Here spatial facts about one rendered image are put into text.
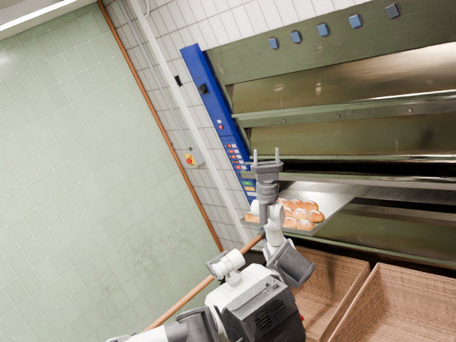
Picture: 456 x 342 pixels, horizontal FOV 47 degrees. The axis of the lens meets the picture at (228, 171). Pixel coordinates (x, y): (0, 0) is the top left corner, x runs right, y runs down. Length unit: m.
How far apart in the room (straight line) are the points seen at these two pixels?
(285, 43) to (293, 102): 0.28
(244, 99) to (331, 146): 0.58
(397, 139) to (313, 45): 0.53
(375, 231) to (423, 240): 0.26
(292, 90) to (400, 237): 0.86
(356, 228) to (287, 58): 0.93
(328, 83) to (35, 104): 1.81
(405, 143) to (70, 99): 2.08
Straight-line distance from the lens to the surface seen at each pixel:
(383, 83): 2.16
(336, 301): 3.05
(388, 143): 2.28
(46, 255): 3.42
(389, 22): 2.05
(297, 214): 2.64
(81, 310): 3.57
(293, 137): 2.67
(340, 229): 2.82
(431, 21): 1.96
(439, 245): 2.48
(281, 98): 2.57
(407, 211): 2.45
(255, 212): 2.08
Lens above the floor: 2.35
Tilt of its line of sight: 18 degrees down
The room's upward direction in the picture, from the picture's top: 25 degrees counter-clockwise
